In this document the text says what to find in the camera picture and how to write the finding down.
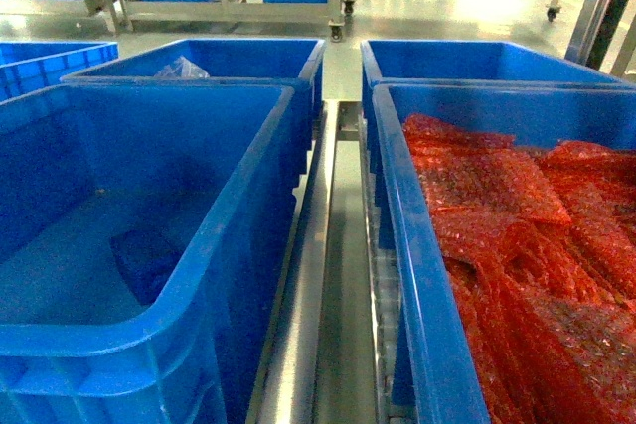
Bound rear left blue bin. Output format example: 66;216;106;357
62;38;326;119

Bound rear right blue bin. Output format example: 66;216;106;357
360;39;635;120

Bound empty blue bin beside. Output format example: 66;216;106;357
1;84;311;423

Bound blue part in bin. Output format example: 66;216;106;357
109;228;183;306

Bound blue bin with red bags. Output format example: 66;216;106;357
373;84;635;423

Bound stainless steel flow rack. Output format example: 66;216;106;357
247;100;407;423

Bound clear plastic bag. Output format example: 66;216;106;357
154;56;210;79

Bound red bubble wrap bags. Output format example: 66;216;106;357
402;113;635;423

